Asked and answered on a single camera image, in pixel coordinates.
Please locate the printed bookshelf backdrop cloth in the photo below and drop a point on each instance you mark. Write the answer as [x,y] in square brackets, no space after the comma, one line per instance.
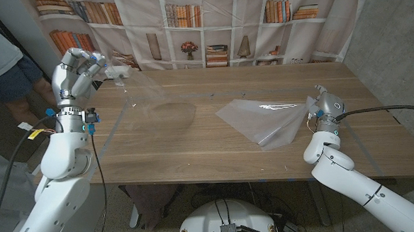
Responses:
[224,33]

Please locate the white table leg foot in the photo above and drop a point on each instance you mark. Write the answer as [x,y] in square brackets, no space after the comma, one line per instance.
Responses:
[135,217]

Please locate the white power strip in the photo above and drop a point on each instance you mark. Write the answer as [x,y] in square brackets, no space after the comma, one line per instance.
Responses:
[117,72]

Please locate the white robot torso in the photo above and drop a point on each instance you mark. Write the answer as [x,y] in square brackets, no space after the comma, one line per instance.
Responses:
[205,222]

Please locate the dark cloth under table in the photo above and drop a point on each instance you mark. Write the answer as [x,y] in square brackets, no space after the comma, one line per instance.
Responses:
[151,204]

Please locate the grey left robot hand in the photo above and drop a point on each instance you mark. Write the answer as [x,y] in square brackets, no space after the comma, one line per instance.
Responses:
[70,80]

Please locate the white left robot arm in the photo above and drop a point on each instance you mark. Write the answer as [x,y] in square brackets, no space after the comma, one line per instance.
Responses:
[61,173]

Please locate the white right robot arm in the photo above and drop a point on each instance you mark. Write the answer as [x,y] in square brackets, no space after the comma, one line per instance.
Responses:
[356,179]

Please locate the grey metal table leg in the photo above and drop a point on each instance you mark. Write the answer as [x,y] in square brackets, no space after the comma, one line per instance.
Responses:
[320,206]

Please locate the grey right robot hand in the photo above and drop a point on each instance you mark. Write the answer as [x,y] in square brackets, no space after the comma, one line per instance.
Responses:
[329,106]

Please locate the clear plastic bag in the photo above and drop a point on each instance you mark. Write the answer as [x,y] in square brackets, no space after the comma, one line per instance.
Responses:
[267,121]

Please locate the black power adapter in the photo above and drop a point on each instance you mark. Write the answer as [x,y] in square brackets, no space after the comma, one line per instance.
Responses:
[290,229]

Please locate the clear thin film sheet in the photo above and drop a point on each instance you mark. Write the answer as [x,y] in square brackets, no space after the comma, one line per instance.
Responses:
[157,108]

